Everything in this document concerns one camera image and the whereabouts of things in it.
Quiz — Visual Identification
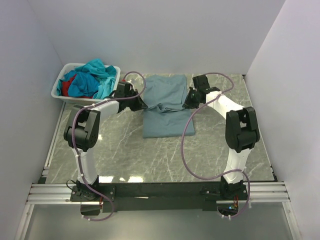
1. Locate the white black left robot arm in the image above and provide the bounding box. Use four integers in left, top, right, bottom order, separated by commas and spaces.
63, 81, 148, 201

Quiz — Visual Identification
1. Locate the white plastic laundry basket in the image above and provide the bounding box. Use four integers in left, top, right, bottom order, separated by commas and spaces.
51, 63, 121, 104

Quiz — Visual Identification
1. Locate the grey-blue t shirt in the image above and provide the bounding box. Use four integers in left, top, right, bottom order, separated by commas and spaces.
142, 74, 191, 139

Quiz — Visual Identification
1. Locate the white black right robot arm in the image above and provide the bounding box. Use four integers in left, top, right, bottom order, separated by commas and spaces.
180, 73, 260, 200

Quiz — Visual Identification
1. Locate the aluminium rail frame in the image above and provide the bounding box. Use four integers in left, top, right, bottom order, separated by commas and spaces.
13, 99, 291, 240

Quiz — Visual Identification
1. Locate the red t shirt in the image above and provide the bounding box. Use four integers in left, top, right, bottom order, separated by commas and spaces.
59, 73, 98, 99

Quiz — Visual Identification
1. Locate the teal t shirt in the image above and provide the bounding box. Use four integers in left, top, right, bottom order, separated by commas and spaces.
74, 58, 117, 79

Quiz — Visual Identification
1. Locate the light cyan t shirt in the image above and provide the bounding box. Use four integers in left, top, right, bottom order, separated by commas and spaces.
54, 77, 116, 100

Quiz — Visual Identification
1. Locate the blue t shirt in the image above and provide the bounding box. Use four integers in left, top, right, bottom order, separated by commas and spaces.
60, 70, 101, 97

